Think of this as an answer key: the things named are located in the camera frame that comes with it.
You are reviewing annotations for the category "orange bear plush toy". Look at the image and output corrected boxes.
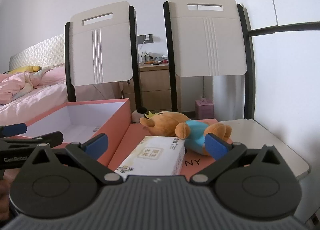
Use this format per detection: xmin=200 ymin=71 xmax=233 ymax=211
xmin=139 ymin=110 xmax=232 ymax=157

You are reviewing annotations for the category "pink box lid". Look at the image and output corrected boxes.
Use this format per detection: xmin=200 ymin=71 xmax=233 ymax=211
xmin=109 ymin=118 xmax=221 ymax=178

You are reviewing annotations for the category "pink duvet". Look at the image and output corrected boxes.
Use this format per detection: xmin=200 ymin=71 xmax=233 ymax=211
xmin=0 ymin=66 xmax=120 ymax=121

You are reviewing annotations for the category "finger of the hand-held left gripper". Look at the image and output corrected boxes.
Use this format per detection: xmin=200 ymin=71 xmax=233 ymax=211
xmin=0 ymin=123 xmax=28 ymax=138
xmin=0 ymin=131 xmax=64 ymax=150

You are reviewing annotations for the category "yellow plush toy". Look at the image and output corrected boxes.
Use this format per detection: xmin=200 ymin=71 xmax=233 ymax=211
xmin=9 ymin=65 xmax=42 ymax=74

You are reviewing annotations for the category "white charger cable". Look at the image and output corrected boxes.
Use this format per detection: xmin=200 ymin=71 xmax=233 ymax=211
xmin=137 ymin=37 xmax=148 ymax=63

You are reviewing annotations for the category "panda plush toy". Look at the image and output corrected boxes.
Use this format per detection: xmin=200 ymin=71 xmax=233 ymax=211
xmin=131 ymin=107 xmax=148 ymax=123

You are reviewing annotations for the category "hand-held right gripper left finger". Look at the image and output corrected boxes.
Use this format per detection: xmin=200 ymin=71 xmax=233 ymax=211
xmin=27 ymin=133 xmax=123 ymax=186

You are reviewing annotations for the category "small pink box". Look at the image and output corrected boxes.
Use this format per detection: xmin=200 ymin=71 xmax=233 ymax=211
xmin=195 ymin=98 xmax=215 ymax=120

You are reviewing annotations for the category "wooden nightstand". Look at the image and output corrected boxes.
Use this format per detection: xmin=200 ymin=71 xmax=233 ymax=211
xmin=122 ymin=63 xmax=176 ymax=112

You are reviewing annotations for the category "grey wall socket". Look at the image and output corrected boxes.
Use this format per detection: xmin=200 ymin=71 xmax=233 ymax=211
xmin=137 ymin=34 xmax=154 ymax=44

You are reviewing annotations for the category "black rod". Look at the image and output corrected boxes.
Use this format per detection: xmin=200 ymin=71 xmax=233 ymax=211
xmin=247 ymin=22 xmax=320 ymax=37

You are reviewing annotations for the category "white quilted headboard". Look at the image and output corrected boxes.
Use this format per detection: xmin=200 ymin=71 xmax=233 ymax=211
xmin=9 ymin=34 xmax=66 ymax=72

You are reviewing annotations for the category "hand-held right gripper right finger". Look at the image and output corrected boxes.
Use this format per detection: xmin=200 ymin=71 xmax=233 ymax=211
xmin=190 ymin=132 xmax=284 ymax=185

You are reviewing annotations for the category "pink cardboard box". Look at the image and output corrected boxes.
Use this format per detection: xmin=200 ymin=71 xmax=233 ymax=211
xmin=16 ymin=98 xmax=132 ymax=168

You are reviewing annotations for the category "white folding chair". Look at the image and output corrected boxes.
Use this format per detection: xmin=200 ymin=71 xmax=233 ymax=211
xmin=163 ymin=0 xmax=256 ymax=120
xmin=64 ymin=1 xmax=141 ymax=111

